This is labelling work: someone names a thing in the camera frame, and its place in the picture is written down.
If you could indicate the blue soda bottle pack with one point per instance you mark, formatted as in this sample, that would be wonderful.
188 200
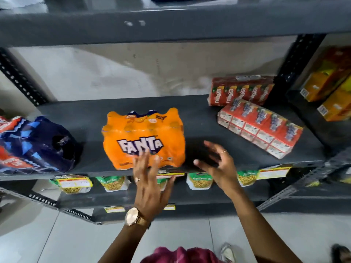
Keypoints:
35 145

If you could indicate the person's left middle finger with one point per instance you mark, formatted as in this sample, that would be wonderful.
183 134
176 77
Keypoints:
146 164

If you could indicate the red juice carton pack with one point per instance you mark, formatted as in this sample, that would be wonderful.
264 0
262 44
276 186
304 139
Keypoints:
238 91
260 125

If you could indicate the person's left thumb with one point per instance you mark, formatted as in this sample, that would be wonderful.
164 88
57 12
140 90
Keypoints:
170 184

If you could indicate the person's left forearm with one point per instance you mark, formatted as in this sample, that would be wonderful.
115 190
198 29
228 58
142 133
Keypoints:
123 245

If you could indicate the grey metal shelving rack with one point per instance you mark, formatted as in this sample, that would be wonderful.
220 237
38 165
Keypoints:
197 117

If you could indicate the yellow juice carton pack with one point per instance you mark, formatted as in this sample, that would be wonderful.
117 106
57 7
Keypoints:
323 76
336 105

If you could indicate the person's right thumb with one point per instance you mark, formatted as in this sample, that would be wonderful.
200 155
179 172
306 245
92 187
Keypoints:
201 165

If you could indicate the black shoe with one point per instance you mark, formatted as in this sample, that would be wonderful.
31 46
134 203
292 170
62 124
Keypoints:
341 254

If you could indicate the person's left hand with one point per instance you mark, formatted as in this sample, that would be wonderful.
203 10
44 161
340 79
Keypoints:
149 194

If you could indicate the white shoe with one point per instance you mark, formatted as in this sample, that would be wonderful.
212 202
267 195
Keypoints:
227 254

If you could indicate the green noodle snack packet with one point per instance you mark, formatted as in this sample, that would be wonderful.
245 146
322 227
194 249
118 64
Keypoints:
161 184
113 184
246 178
200 181
71 190

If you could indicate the white yellow shelf label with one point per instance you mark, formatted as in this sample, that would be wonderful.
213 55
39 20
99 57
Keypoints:
171 173
169 207
114 209
274 172
74 182

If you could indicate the person's right hand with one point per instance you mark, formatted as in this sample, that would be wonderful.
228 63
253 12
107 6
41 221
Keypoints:
224 172

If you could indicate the pink garment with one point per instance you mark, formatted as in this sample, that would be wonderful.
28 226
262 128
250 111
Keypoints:
181 256

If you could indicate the gold wristwatch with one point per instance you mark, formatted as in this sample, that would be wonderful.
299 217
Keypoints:
134 217

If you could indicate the person's right forearm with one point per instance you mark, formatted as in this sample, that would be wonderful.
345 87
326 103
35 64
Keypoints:
260 230

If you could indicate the orange soda bottle pack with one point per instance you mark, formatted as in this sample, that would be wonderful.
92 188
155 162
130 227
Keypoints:
142 128

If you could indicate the dark metal shelving rack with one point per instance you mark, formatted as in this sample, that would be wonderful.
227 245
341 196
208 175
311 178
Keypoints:
315 175

